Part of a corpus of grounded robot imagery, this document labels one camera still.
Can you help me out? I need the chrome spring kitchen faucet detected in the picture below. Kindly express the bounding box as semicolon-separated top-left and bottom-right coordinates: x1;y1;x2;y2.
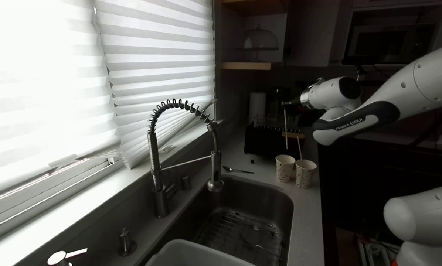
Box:
147;97;225;219

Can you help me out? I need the patterned white paper cup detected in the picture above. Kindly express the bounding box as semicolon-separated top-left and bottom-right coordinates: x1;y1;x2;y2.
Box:
295;158;320;191
274;154;298;185

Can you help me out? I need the stainless steel sink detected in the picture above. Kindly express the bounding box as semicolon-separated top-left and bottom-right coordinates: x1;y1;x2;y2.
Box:
178;174;296;266

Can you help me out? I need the black caddy with wooden insert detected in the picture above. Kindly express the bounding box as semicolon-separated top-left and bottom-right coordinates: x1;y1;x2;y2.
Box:
243;121;308;161

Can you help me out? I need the wooden shelf board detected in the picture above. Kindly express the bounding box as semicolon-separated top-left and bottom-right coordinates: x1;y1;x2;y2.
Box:
219;60;276;72

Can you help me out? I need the white paper towel roll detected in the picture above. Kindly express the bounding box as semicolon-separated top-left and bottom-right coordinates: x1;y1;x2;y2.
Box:
249;90;268;126

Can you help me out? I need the stainless steel microwave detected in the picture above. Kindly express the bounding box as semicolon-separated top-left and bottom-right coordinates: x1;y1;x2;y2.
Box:
342;3;442;66

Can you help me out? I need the glass cake dome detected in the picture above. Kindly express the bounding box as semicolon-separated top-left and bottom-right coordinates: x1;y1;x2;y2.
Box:
243;25;281;52

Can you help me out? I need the white window blind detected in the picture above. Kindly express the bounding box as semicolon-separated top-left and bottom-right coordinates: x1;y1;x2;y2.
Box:
0;0;218;198

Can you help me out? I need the chrome tap handle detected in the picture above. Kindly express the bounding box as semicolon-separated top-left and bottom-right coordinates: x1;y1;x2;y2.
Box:
46;247;91;266

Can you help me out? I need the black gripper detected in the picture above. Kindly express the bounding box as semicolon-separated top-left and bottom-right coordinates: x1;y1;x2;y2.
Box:
281;93;307;112

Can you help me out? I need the wire sink bottom grid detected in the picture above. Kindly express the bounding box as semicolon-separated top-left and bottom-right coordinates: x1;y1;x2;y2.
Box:
197;207;284;266

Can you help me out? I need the metal spoon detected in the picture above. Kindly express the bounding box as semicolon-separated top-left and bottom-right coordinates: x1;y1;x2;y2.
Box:
222;165;258;176

